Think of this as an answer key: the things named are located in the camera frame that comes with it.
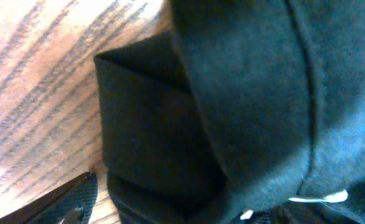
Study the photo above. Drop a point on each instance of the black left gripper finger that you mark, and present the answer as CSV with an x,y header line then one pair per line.
x,y
72,202

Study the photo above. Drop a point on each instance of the black t-shirt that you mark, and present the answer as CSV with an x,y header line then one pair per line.
x,y
244,112

